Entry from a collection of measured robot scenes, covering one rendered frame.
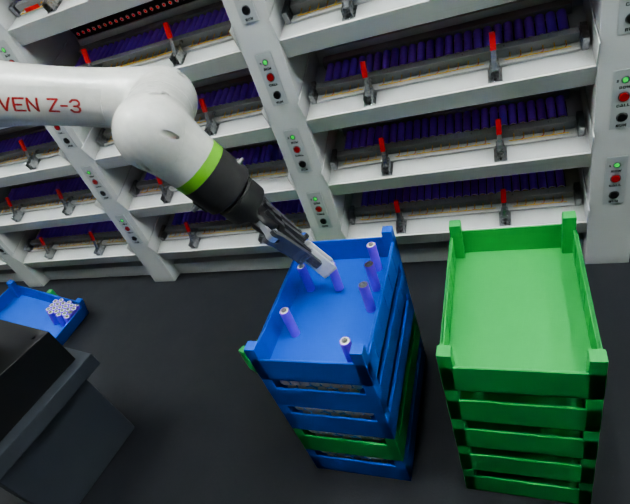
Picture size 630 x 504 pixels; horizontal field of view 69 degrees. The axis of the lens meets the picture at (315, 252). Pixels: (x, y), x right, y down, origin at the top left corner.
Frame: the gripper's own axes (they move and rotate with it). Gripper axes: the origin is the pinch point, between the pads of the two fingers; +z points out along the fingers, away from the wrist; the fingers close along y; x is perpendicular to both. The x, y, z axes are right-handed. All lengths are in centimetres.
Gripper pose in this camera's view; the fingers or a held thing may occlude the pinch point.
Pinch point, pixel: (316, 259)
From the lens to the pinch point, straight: 83.3
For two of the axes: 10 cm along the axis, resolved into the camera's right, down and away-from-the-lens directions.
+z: 6.6, 5.2, 5.4
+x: 7.1, -6.6, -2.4
